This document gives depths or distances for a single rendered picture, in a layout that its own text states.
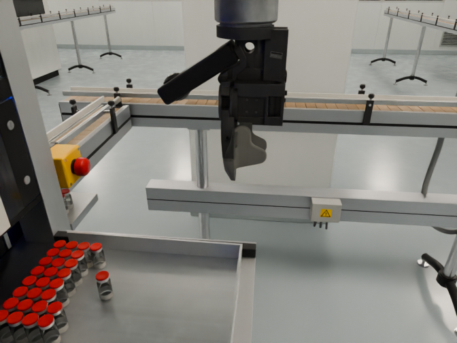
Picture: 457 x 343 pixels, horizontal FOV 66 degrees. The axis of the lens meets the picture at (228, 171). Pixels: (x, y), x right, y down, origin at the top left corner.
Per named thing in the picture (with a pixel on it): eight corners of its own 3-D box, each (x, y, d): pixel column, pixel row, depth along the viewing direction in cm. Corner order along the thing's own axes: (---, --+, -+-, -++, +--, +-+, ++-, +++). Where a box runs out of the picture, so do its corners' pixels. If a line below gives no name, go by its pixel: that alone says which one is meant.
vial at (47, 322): (41, 348, 50) (32, 325, 48) (49, 334, 52) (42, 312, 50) (56, 349, 50) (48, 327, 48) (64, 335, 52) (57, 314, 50)
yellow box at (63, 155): (37, 187, 75) (28, 156, 72) (55, 171, 81) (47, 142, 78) (71, 189, 74) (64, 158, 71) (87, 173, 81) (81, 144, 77)
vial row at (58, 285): (26, 346, 51) (17, 324, 48) (85, 260, 66) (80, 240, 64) (41, 348, 50) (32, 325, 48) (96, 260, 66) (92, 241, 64)
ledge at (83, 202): (13, 227, 79) (11, 220, 78) (45, 197, 90) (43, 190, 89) (73, 231, 78) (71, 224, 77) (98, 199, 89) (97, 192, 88)
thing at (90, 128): (34, 237, 79) (13, 174, 71) (-31, 233, 80) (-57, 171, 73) (136, 127, 139) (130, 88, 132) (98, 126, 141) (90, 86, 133)
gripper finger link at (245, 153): (264, 191, 49) (268, 129, 45) (222, 189, 50) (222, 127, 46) (264, 180, 52) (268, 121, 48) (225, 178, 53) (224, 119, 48)
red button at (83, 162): (68, 178, 75) (64, 161, 73) (77, 170, 79) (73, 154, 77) (86, 180, 75) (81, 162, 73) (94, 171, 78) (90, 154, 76)
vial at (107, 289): (97, 300, 58) (92, 280, 56) (103, 290, 60) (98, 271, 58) (110, 301, 58) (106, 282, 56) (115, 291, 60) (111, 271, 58)
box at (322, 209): (310, 221, 150) (312, 203, 145) (309, 214, 154) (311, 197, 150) (339, 223, 148) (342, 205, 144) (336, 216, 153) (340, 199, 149)
